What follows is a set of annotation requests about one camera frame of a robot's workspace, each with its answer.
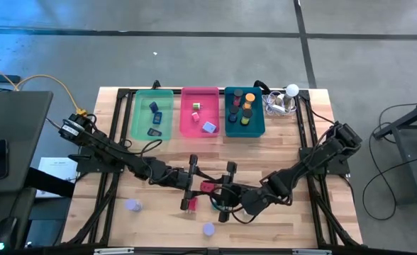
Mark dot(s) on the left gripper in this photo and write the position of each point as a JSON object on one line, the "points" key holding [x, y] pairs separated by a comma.
{"points": [[183, 178]]}

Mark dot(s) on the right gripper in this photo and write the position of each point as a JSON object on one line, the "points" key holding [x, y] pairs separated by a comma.
{"points": [[235, 198]]}

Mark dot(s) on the teal digital clock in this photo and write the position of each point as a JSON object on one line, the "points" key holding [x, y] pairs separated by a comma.
{"points": [[213, 204]]}

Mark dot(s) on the lavender wall charger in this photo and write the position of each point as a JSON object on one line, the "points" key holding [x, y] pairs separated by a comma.
{"points": [[209, 127]]}

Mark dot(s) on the black digital clock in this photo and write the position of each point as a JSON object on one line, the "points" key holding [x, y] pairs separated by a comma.
{"points": [[154, 132]]}

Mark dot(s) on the lavender hourglass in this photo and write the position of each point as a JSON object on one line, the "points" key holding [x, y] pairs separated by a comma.
{"points": [[208, 229], [132, 204]]}

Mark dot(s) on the green and white wall charger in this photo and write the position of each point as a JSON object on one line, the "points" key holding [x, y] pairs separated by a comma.
{"points": [[196, 105]]}

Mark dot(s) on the yellow sand hourglass dark caps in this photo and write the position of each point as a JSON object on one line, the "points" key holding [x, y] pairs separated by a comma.
{"points": [[247, 113]]}

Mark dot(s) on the red sand hourglass dark caps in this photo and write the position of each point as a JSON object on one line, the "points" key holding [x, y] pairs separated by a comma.
{"points": [[238, 93]]}

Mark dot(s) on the orange hourglass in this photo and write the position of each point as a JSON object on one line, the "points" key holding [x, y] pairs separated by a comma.
{"points": [[250, 96]]}

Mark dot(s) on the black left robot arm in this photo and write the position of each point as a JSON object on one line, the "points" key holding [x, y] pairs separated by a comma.
{"points": [[116, 154]]}

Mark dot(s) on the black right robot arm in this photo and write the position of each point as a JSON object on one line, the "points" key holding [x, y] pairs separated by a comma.
{"points": [[300, 170]]}

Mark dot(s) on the translucent pink plastic bin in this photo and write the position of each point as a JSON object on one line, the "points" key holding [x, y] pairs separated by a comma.
{"points": [[187, 127]]}

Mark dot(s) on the teal plastic bin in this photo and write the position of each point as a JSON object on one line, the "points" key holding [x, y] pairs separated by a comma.
{"points": [[256, 124]]}

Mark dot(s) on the translucent green plastic bin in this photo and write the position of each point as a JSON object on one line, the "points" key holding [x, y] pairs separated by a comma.
{"points": [[143, 124]]}

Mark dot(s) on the navy digital clock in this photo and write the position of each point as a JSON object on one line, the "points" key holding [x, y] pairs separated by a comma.
{"points": [[153, 107]]}

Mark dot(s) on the silver aluminium extrusion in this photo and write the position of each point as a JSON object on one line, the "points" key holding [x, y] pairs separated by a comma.
{"points": [[114, 251], [311, 251]]}

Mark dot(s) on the white light bulb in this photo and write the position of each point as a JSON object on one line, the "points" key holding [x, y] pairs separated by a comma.
{"points": [[292, 90]]}

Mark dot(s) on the white paper booklet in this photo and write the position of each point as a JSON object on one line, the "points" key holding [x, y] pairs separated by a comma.
{"points": [[57, 170]]}

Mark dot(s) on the black bar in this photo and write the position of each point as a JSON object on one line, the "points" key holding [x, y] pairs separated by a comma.
{"points": [[49, 182]]}

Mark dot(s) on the dark grey desk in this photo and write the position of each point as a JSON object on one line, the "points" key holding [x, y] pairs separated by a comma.
{"points": [[17, 124]]}

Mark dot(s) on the black computer mouse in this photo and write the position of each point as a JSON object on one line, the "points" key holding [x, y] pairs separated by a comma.
{"points": [[5, 232]]}

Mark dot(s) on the black metal stand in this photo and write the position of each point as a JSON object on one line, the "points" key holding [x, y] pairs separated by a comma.
{"points": [[407, 118]]}

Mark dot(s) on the black table frame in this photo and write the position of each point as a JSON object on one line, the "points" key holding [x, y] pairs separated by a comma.
{"points": [[122, 94]]}

